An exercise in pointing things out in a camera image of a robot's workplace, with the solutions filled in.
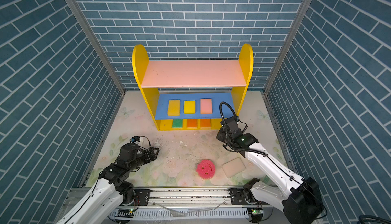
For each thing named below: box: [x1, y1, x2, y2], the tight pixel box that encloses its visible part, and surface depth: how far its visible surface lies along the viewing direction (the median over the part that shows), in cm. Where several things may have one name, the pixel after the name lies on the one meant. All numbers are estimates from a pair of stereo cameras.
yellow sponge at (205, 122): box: [200, 118, 211, 128], surface depth 102 cm
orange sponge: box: [186, 118, 198, 128], surface depth 101 cm
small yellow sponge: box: [183, 100, 197, 115], surface depth 93 cm
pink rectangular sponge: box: [200, 98, 213, 115], surface depth 93 cm
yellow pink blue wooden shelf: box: [132, 43, 255, 131], surface depth 82 cm
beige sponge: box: [221, 157, 246, 178], surface depth 86 cm
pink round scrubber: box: [196, 159, 216, 180], surface depth 81 cm
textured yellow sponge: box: [167, 99, 181, 117], surface depth 91 cm
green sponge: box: [172, 119, 183, 129], surface depth 101 cm
